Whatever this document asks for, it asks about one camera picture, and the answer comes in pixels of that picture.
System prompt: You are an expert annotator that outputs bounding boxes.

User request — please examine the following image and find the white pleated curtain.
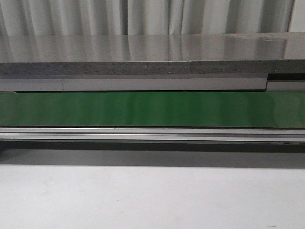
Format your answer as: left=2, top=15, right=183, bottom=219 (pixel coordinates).
left=0, top=0, right=305, bottom=36

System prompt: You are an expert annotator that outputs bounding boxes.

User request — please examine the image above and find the grey granite slab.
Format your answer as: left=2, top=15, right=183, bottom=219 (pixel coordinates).
left=0, top=33, right=305, bottom=76

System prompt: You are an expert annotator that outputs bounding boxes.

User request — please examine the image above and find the green conveyor belt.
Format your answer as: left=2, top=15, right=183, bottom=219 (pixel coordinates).
left=0, top=92, right=305, bottom=128

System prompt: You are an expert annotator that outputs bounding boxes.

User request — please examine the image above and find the grey rear conveyor rail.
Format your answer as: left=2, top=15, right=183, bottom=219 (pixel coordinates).
left=0, top=73, right=305, bottom=92

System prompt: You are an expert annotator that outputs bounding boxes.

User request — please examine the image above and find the aluminium front conveyor rail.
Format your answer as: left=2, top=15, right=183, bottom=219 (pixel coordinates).
left=0, top=127, right=305, bottom=143

